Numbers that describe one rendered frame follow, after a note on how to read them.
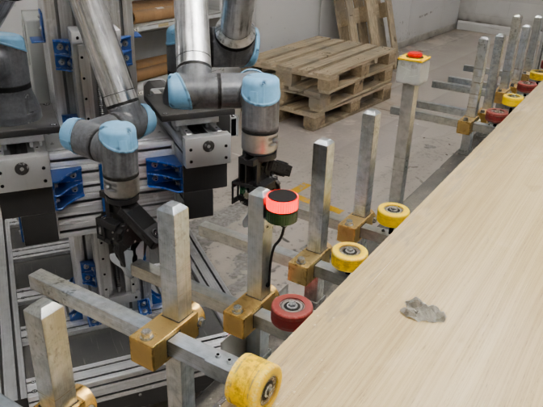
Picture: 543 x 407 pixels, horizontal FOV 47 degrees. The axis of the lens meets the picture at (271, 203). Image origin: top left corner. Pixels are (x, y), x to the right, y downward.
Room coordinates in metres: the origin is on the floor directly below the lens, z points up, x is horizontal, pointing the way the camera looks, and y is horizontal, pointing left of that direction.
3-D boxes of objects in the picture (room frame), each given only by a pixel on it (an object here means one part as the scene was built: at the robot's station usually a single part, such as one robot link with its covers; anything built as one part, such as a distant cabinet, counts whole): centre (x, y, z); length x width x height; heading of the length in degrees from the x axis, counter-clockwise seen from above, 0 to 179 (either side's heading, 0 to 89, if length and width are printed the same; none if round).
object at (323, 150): (1.28, -0.11, 0.89); 0.03 x 0.03 x 0.48; 58
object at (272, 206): (1.05, -0.02, 1.10); 0.06 x 0.06 x 0.02
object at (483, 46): (2.35, -0.77, 0.92); 0.03 x 0.03 x 0.48; 58
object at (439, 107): (2.58, -0.80, 0.80); 0.43 x 0.03 x 0.04; 58
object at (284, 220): (1.05, -0.02, 1.07); 0.06 x 0.06 x 0.02
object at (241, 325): (1.05, 0.03, 0.85); 0.13 x 0.06 x 0.05; 148
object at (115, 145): (1.21, 0.32, 1.12); 0.09 x 0.08 x 0.11; 56
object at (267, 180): (1.20, 0.03, 1.07); 0.09 x 0.08 x 0.12; 148
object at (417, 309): (0.98, -0.29, 0.91); 0.09 x 0.07 x 0.02; 52
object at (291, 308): (0.98, -0.05, 0.85); 0.08 x 0.08 x 0.11
